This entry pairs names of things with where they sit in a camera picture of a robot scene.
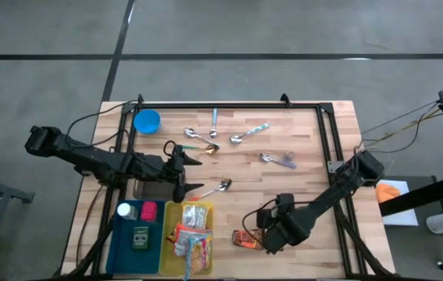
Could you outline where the black aluminium table frame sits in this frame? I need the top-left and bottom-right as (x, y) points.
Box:
(61, 93), (394, 281)

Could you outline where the blue handle spoon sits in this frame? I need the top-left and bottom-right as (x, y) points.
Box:
(209, 107), (219, 140)

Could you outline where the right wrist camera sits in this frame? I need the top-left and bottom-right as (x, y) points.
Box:
(275, 193), (297, 212)

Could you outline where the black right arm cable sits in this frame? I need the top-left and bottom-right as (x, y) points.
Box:
(356, 99), (441, 155)

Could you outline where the orange handle spoon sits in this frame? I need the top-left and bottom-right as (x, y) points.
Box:
(188, 178), (233, 203)

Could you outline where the green packet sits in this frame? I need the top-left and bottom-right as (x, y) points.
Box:
(132, 226), (151, 251)

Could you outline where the brown cable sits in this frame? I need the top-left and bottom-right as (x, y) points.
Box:
(75, 185), (105, 269)

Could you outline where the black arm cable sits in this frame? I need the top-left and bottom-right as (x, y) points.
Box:
(65, 99), (140, 151)
(356, 99), (441, 155)

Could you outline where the grey plastic bin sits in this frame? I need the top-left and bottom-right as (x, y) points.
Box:
(133, 177), (178, 202)

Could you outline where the silver metal bracket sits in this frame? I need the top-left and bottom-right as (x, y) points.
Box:
(327, 159), (343, 175)

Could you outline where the orange taco seasoning packet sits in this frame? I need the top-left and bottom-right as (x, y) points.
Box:
(232, 229), (265, 251)

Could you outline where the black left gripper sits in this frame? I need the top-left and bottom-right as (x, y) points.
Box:
(162, 150), (205, 204)

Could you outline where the yellow cable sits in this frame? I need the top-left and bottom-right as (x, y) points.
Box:
(361, 107), (443, 151)

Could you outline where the white lid seasoning jar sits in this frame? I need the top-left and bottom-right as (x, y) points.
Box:
(116, 202), (140, 221)

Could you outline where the purple-handled fork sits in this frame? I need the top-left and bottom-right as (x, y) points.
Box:
(259, 151), (298, 170)

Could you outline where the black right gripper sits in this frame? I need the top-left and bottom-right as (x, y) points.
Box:
(263, 212), (313, 254)

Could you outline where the orange ramen noodle packet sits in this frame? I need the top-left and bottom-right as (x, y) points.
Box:
(172, 223), (213, 257)

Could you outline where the blue plastic bin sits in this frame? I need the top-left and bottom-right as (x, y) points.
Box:
(105, 199), (167, 275)

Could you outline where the blue bowl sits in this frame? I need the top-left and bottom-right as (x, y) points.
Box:
(133, 108), (162, 136)

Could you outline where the yellow pink noodle packet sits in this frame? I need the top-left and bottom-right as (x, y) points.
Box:
(184, 233), (214, 281)

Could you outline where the yellow plastic bin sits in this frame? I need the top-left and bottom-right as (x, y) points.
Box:
(158, 201), (214, 276)

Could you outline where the pink box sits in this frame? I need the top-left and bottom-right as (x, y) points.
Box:
(140, 201), (158, 222)

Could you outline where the orange object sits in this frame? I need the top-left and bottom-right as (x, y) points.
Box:
(375, 183), (401, 204)

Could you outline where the silver white packet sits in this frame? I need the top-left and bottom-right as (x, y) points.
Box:
(181, 205), (210, 229)

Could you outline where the white paper sheet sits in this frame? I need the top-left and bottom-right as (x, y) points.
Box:
(373, 179), (420, 227)

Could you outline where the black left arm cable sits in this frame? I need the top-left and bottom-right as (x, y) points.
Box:
(65, 99), (140, 151)

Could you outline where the striped teal handle spoon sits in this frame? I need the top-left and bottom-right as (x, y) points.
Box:
(229, 122), (271, 144)

